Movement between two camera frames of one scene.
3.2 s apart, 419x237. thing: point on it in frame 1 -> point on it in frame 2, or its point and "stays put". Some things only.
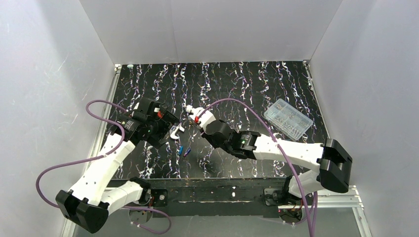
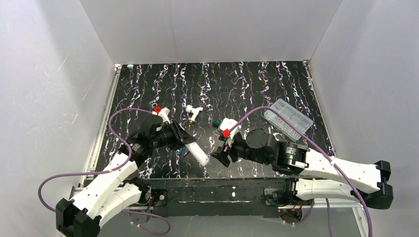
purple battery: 187,152 stays put
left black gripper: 165,130 -> 176,133
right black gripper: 205,130 -> 225,154
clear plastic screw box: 288,119 stays put
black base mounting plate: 207,197 stays put
